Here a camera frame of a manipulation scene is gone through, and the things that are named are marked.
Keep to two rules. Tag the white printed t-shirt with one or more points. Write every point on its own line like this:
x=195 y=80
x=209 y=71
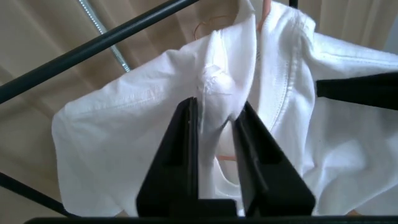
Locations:
x=124 y=124

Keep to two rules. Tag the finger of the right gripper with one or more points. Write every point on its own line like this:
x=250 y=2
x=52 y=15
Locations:
x=357 y=91

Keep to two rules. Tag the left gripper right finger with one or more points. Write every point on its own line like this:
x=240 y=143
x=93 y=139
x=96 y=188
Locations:
x=270 y=186

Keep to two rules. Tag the black clothes rack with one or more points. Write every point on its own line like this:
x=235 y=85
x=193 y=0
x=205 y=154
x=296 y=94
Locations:
x=77 y=51

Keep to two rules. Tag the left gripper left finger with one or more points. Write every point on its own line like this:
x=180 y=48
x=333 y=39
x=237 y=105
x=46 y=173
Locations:
x=174 y=180

